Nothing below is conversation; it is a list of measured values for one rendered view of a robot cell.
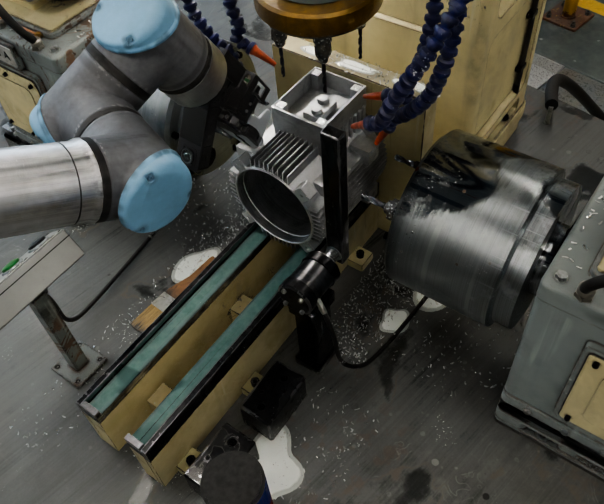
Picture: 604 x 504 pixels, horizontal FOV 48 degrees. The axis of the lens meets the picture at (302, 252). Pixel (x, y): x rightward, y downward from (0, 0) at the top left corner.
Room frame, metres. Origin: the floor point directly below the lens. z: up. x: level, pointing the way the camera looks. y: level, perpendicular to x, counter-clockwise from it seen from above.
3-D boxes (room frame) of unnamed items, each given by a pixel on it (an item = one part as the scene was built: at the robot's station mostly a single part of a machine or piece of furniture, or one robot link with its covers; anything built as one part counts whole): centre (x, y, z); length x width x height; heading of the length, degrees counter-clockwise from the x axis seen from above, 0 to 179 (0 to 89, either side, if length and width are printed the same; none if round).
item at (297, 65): (0.96, -0.14, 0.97); 0.30 x 0.11 x 0.34; 50
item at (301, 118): (0.86, -0.05, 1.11); 0.12 x 0.11 x 0.07; 139
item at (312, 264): (0.71, -0.15, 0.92); 0.45 x 0.13 x 0.24; 140
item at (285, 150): (0.83, -0.03, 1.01); 0.20 x 0.19 x 0.19; 139
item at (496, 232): (0.63, -0.29, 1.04); 0.41 x 0.25 x 0.25; 50
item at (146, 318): (0.76, 0.24, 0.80); 0.21 x 0.05 x 0.01; 136
